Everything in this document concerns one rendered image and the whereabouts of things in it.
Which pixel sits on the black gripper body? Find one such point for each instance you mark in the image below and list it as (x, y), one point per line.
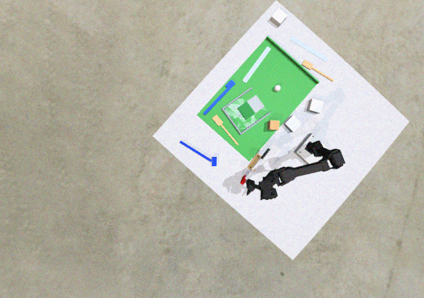
(252, 186)

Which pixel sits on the tan cube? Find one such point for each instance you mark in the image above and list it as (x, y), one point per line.
(273, 125)

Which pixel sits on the green flat mat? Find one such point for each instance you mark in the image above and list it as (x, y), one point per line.
(274, 69)

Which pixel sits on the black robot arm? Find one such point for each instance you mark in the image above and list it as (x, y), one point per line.
(287, 174)

